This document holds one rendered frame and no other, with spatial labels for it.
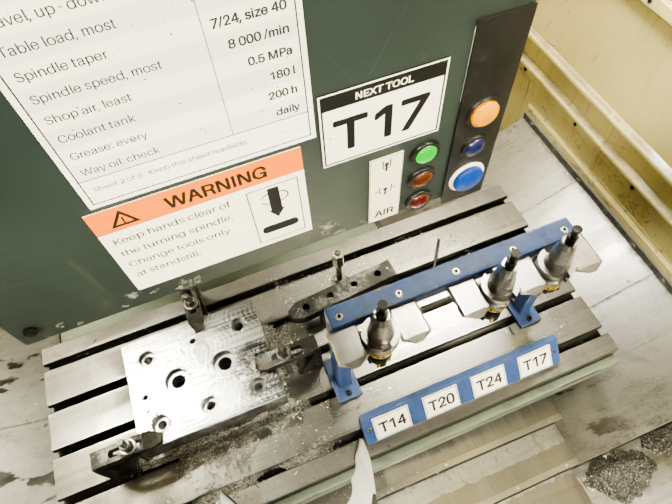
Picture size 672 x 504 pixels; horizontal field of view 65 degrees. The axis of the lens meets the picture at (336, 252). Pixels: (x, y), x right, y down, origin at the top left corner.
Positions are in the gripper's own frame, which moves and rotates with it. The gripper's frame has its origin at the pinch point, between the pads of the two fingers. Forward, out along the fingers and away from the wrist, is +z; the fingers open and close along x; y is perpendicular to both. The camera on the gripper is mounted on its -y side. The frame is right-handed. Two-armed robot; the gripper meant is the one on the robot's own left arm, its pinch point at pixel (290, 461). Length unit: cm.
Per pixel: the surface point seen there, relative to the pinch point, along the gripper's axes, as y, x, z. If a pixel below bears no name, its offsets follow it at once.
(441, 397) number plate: 50, 30, 11
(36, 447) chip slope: 79, -64, 42
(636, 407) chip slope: 69, 75, -3
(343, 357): 23.4, 11.2, 16.8
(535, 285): 23, 46, 17
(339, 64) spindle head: -34.7, 11.9, 14.3
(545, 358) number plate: 51, 54, 11
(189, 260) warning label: -20.0, -2.0, 13.7
